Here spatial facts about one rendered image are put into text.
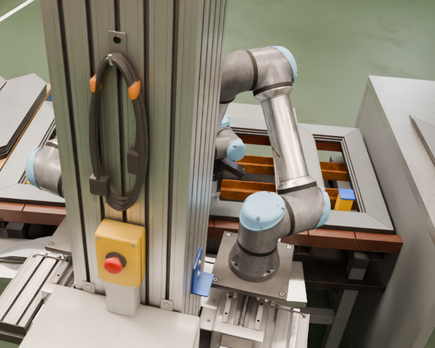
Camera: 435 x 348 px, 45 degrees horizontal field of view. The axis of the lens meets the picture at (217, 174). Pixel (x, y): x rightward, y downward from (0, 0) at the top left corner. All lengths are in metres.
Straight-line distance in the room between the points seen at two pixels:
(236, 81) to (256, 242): 0.44
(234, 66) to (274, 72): 0.12
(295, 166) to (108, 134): 0.69
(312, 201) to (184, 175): 0.62
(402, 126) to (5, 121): 1.76
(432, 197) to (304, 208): 0.66
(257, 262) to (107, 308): 0.48
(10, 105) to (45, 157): 1.14
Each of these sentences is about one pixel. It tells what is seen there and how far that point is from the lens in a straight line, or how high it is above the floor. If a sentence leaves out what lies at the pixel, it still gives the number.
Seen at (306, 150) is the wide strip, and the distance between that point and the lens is 2.44.
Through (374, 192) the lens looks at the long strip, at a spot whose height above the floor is 0.85.
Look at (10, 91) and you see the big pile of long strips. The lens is 2.83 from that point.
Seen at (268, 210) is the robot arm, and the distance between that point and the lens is 1.40.
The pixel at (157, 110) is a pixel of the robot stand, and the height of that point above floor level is 1.73.
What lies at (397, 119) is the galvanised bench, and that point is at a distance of 2.42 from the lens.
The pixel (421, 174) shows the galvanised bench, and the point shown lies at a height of 1.05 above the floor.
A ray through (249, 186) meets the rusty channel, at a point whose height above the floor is 0.70.
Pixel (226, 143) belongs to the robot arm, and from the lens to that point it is 1.79.
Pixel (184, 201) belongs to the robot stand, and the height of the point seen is 1.54.
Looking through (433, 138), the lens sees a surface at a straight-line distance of 2.31.
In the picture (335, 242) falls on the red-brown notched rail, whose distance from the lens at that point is 2.06.
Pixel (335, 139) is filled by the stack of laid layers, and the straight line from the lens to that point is 2.59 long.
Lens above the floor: 2.16
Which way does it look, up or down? 37 degrees down
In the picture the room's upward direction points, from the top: 6 degrees clockwise
